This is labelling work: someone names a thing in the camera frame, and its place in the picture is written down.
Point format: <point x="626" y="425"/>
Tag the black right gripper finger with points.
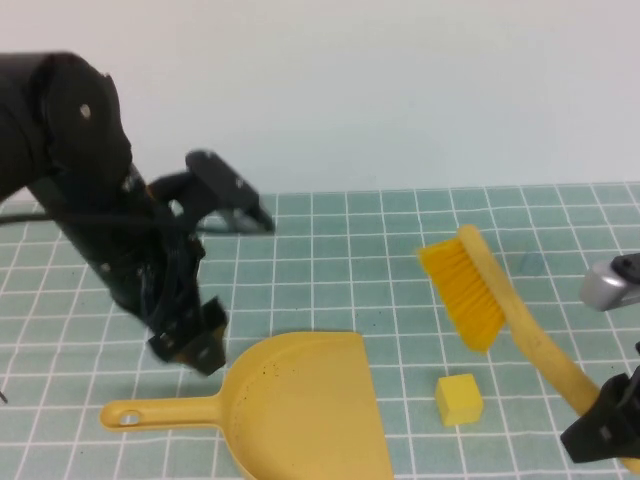
<point x="592" y="435"/>

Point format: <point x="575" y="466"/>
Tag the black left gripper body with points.
<point x="172" y="335"/>

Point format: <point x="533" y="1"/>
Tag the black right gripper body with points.
<point x="630" y="415"/>

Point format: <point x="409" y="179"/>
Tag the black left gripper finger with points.
<point x="205" y="355"/>
<point x="214" y="314"/>

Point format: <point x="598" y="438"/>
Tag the yellow plastic dustpan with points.
<point x="310" y="400"/>

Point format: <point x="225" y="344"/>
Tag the small yellow foam cube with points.
<point x="460" y="400"/>

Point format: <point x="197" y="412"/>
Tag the yellow hand brush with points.
<point x="465" y="290"/>

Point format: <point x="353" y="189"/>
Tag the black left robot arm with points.
<point x="75" y="130"/>

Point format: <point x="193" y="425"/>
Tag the green checked tablecloth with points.
<point x="350" y="250"/>

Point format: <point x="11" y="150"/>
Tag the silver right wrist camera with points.
<point x="605" y="290"/>

